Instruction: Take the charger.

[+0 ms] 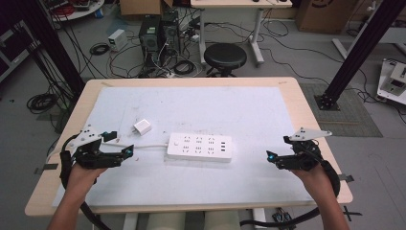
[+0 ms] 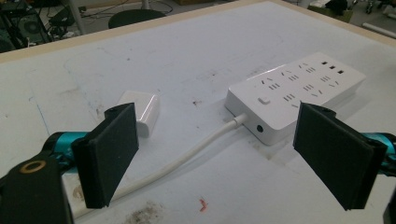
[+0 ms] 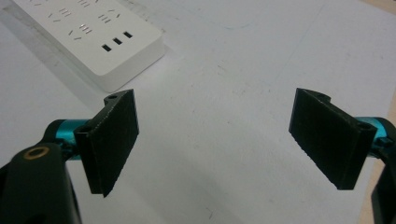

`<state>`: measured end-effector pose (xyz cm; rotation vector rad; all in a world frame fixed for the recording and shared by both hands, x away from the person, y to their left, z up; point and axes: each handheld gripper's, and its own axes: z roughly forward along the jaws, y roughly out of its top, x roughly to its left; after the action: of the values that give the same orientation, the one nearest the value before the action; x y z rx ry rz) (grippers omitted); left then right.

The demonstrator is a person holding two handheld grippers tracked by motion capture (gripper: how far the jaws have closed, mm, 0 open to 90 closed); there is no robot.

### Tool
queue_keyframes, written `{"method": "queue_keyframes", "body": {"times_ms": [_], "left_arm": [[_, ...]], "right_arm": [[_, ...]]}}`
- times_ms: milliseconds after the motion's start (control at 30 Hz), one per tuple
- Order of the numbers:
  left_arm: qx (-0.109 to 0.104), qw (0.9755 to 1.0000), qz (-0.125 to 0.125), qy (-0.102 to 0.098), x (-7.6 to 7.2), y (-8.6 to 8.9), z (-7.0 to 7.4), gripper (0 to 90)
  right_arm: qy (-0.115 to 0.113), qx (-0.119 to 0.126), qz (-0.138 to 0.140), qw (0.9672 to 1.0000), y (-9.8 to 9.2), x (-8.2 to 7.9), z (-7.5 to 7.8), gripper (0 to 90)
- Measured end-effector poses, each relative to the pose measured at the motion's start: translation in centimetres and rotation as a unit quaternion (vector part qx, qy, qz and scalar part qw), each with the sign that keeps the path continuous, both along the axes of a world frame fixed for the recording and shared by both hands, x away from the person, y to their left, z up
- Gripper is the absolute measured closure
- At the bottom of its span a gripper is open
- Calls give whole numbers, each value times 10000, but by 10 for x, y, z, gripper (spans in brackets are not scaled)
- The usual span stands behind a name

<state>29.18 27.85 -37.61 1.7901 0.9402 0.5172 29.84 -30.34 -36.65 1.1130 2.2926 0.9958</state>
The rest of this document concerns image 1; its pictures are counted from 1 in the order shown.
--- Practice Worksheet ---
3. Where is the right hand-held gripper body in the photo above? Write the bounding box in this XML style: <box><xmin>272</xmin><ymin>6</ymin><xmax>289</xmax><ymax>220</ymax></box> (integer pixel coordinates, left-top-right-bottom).
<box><xmin>275</xmin><ymin>126</ymin><xmax>333</xmax><ymax>173</ymax></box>

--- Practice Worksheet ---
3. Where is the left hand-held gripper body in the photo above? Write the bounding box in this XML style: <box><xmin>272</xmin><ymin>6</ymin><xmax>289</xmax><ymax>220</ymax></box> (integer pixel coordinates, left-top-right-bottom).
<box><xmin>67</xmin><ymin>124</ymin><xmax>125</xmax><ymax>171</ymax></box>

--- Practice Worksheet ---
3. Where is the white charger plug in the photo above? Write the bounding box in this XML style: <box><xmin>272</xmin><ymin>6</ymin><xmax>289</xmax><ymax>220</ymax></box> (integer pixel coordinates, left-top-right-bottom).
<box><xmin>131</xmin><ymin>118</ymin><xmax>153</xmax><ymax>136</ymax></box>

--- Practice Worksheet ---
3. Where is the white power strip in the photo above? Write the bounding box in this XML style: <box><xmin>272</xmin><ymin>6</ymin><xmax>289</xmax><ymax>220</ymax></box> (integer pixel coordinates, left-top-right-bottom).
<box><xmin>166</xmin><ymin>131</ymin><xmax>234</xmax><ymax>164</ymax></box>

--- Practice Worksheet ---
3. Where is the person's left hand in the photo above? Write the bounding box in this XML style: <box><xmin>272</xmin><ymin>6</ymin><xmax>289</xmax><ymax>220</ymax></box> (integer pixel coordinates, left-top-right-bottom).
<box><xmin>64</xmin><ymin>163</ymin><xmax>108</xmax><ymax>197</ymax></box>

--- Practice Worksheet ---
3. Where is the person's right hand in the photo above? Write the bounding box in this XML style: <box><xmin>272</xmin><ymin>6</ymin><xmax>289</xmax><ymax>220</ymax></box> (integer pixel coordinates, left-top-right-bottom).
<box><xmin>290</xmin><ymin>164</ymin><xmax>335</xmax><ymax>201</ymax></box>

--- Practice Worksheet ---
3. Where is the light wooden table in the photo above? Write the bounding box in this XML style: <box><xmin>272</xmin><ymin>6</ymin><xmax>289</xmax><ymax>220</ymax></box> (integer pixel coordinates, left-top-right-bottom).
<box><xmin>24</xmin><ymin>76</ymin><xmax>354</xmax><ymax>219</ymax></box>

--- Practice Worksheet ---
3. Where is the small circuit board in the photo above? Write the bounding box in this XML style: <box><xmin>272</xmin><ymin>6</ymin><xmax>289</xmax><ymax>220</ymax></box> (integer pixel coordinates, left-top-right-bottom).
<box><xmin>272</xmin><ymin>208</ymin><xmax>297</xmax><ymax>230</ymax></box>

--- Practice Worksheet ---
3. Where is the grey floor mat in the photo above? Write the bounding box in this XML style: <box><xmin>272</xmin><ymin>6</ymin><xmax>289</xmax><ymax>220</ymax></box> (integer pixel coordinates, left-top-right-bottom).
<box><xmin>299</xmin><ymin>82</ymin><xmax>384</xmax><ymax>139</ymax></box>

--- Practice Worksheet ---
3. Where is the white table leg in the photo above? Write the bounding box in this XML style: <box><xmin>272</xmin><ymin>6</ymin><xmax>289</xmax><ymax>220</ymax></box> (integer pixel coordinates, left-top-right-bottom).
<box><xmin>122</xmin><ymin>213</ymin><xmax>139</xmax><ymax>230</ymax></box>
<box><xmin>253</xmin><ymin>207</ymin><xmax>268</xmax><ymax>230</ymax></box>

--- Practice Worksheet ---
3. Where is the white table mat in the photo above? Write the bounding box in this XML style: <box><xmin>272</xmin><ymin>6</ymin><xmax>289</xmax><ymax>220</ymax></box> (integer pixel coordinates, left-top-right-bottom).
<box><xmin>52</xmin><ymin>85</ymin><xmax>316</xmax><ymax>209</ymax></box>

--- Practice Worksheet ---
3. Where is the white power supply box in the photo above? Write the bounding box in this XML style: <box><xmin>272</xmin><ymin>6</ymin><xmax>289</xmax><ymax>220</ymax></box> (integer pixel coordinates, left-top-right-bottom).
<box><xmin>107</xmin><ymin>29</ymin><xmax>129</xmax><ymax>53</ymax></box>

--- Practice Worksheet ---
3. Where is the black round stool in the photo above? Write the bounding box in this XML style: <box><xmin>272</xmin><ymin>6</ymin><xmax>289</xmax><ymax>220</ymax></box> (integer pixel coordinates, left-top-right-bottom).
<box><xmin>203</xmin><ymin>42</ymin><xmax>248</xmax><ymax>78</ymax></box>

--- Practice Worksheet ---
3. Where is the black computer tower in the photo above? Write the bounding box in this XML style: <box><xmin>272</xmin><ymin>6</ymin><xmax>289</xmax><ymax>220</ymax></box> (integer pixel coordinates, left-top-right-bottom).
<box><xmin>138</xmin><ymin>14</ymin><xmax>163</xmax><ymax>66</ymax></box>
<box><xmin>160</xmin><ymin>10</ymin><xmax>182</xmax><ymax>56</ymax></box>

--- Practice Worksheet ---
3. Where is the black metal stand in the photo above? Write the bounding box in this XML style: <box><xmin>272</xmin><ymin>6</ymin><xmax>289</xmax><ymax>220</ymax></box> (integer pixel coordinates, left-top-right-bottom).
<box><xmin>14</xmin><ymin>0</ymin><xmax>86</xmax><ymax>98</ymax></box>
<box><xmin>313</xmin><ymin>0</ymin><xmax>406</xmax><ymax>111</ymax></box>

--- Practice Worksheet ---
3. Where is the white device board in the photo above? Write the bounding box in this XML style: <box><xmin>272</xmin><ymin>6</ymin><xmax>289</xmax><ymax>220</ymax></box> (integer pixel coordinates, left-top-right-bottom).
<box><xmin>375</xmin><ymin>57</ymin><xmax>406</xmax><ymax>106</ymax></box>

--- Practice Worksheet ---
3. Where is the grey metal shelf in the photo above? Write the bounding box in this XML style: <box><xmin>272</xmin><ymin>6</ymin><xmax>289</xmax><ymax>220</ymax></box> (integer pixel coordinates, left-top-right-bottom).
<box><xmin>0</xmin><ymin>19</ymin><xmax>42</xmax><ymax>83</ymax></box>

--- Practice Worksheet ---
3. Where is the large cardboard box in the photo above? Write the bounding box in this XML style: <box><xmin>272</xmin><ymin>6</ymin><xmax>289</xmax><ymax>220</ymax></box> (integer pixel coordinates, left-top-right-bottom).
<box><xmin>294</xmin><ymin>0</ymin><xmax>358</xmax><ymax>35</ymax></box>

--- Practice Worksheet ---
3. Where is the round white table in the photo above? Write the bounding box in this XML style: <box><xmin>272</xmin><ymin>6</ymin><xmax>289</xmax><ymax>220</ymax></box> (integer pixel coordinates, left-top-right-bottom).
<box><xmin>40</xmin><ymin>0</ymin><xmax>106</xmax><ymax>22</ymax></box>

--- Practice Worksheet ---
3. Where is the white desk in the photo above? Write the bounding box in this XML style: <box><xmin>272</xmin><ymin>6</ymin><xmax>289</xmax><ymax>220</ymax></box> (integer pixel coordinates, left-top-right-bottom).
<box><xmin>190</xmin><ymin>0</ymin><xmax>293</xmax><ymax>68</ymax></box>

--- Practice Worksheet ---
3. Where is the white power strip cable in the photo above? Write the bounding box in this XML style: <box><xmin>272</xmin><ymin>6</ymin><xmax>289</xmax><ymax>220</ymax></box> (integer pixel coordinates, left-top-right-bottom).
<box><xmin>101</xmin><ymin>141</ymin><xmax>170</xmax><ymax>150</ymax></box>

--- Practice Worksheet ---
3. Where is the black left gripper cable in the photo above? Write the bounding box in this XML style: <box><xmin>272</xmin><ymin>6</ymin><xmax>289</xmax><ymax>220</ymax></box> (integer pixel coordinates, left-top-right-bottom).
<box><xmin>58</xmin><ymin>133</ymin><xmax>113</xmax><ymax>230</ymax></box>

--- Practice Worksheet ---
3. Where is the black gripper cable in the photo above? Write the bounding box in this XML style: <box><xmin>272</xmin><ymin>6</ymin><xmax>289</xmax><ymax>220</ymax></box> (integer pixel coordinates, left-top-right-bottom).
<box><xmin>58</xmin><ymin>133</ymin><xmax>113</xmax><ymax>230</ymax></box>
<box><xmin>238</xmin><ymin>159</ymin><xmax>342</xmax><ymax>229</ymax></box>

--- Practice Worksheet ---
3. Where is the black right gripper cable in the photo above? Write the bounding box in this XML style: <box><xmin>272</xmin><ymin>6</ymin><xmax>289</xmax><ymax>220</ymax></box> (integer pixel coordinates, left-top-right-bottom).
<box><xmin>238</xmin><ymin>159</ymin><xmax>342</xmax><ymax>229</ymax></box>

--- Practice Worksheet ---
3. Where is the black cable coil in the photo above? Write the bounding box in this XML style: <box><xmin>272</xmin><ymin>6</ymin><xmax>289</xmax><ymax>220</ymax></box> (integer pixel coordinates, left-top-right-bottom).
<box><xmin>26</xmin><ymin>92</ymin><xmax>59</xmax><ymax>115</ymax></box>
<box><xmin>172</xmin><ymin>59</ymin><xmax>196</xmax><ymax>77</ymax></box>
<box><xmin>88</xmin><ymin>42</ymin><xmax>111</xmax><ymax>57</ymax></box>

